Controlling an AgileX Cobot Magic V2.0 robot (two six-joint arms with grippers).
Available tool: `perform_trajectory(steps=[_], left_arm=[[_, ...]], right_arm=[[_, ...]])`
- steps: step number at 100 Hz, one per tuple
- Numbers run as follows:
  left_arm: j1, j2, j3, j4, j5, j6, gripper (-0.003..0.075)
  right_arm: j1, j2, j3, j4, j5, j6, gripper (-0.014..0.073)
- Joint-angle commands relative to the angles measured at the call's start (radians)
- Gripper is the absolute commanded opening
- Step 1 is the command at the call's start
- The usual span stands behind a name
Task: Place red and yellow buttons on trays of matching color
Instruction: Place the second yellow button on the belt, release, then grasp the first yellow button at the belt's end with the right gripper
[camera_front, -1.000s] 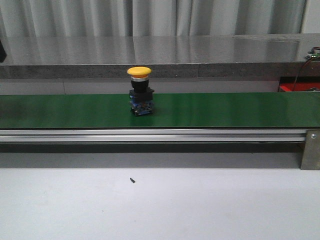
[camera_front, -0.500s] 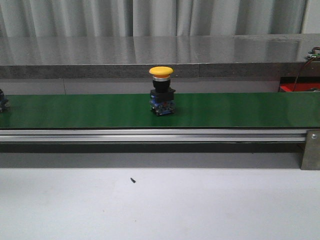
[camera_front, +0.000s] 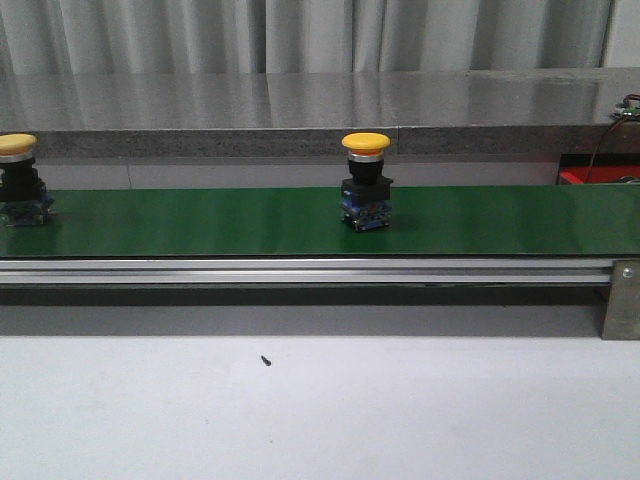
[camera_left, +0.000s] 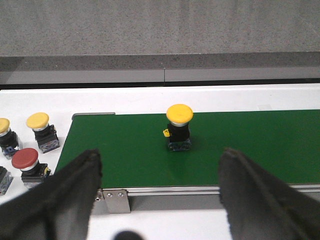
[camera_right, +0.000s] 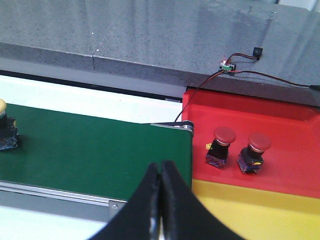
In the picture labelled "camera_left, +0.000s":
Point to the yellow push button on table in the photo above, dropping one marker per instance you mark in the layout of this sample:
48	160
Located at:
45	134

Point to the grey stone counter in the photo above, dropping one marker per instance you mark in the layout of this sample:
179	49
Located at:
54	43

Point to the yellow mushroom push button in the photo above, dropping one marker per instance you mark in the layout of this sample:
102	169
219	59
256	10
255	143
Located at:
177	131

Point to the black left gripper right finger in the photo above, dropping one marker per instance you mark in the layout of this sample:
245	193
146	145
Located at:
260	206

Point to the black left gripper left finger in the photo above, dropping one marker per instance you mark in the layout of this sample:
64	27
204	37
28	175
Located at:
57	209

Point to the green conveyor belt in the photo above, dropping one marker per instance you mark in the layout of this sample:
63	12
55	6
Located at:
135	154

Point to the yellow push button at edge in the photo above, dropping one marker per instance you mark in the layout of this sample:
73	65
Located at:
9	140

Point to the aluminium conveyor frame rail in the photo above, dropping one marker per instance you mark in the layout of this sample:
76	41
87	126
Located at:
165	191

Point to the red push button on table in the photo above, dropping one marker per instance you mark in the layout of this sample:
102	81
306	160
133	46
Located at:
33	172

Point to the push button base at edge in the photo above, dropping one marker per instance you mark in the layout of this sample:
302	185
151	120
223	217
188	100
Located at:
6	179

